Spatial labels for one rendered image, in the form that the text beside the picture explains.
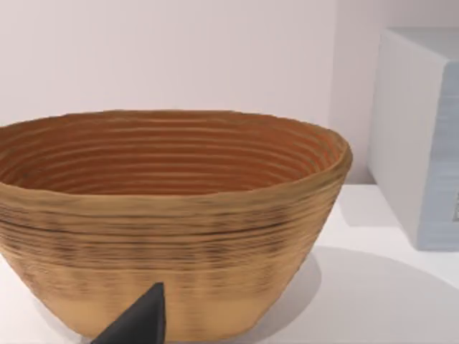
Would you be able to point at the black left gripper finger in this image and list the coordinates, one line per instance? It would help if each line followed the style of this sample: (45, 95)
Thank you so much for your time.
(143, 319)

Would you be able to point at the brown woven basket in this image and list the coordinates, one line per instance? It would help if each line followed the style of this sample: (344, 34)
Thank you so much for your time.
(172, 222)

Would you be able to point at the pale microwave oven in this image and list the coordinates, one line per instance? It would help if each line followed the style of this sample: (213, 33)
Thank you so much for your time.
(416, 143)

